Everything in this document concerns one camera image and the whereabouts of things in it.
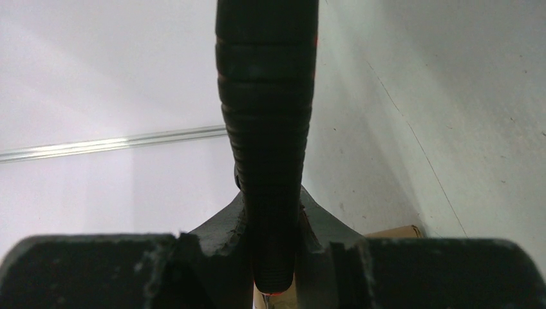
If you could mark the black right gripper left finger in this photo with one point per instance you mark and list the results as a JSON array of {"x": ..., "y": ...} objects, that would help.
[{"x": 208, "y": 267}]

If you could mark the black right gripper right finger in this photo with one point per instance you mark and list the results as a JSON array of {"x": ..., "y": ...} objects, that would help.
[{"x": 338, "y": 268}]

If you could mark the brown cardboard express box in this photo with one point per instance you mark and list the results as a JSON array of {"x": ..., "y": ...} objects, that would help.
[{"x": 288, "y": 299}]

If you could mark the red black utility knife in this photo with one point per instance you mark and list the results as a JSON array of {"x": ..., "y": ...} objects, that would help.
[{"x": 265, "y": 59}]

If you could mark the aluminium frame post left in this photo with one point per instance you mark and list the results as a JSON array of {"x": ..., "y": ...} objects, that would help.
[{"x": 111, "y": 144}]

